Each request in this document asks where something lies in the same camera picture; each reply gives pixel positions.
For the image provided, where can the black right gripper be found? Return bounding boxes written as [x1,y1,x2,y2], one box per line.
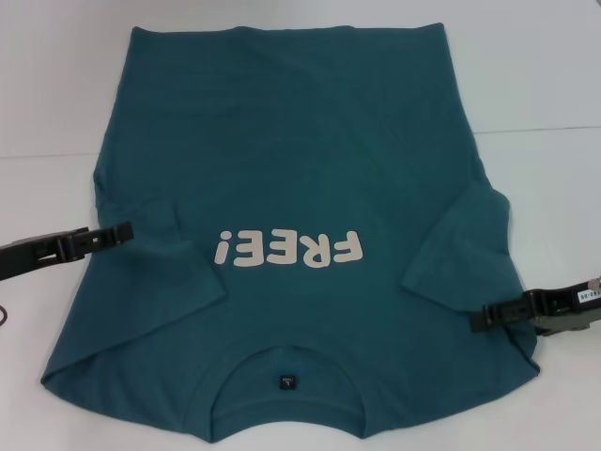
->
[470,277,601,337]

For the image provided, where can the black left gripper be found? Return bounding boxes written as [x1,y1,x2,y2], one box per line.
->
[0,221,136,283]

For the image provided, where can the teal t-shirt with FREE print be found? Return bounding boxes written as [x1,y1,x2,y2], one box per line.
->
[39,21,544,431]

